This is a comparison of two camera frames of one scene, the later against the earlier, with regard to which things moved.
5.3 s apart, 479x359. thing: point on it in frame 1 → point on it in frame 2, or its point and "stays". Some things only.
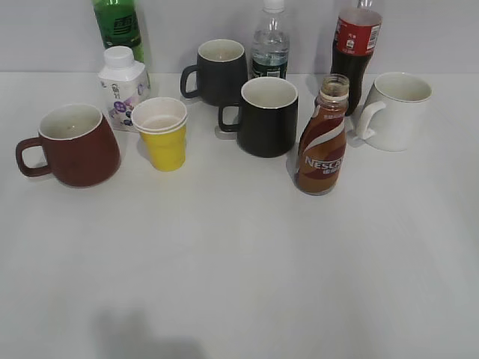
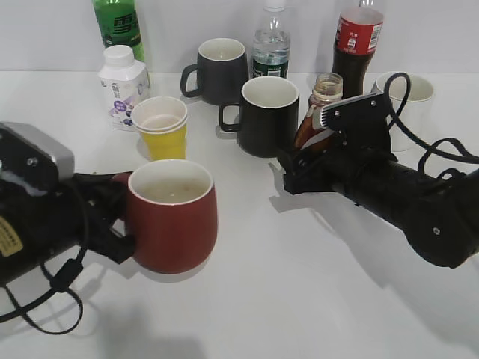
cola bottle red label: [355, 39] stays
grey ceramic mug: [221, 72] stays
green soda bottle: [118, 25] stays
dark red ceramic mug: [83, 150] → [171, 214]
